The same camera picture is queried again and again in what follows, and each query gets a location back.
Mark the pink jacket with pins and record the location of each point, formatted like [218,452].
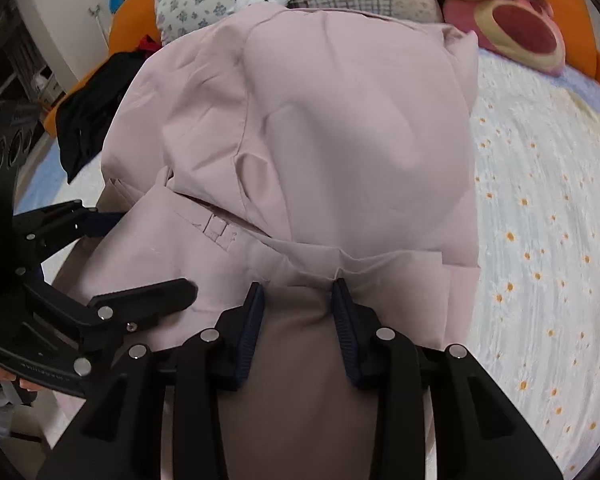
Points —
[330,135]

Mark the pink bear plush toy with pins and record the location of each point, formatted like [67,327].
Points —
[515,30]

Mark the person's left hand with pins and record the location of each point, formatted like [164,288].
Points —
[0,372]

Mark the floral white bedsheet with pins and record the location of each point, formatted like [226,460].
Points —
[545,235]

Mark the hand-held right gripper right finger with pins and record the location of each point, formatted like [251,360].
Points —
[349,342]

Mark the black garment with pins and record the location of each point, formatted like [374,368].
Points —
[95,110]

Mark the cluttered shelf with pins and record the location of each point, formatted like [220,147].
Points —
[25,65]

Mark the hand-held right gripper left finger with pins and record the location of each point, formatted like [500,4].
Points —
[247,342]

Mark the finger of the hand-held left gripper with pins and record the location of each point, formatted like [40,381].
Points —
[145,297]
[65,225]

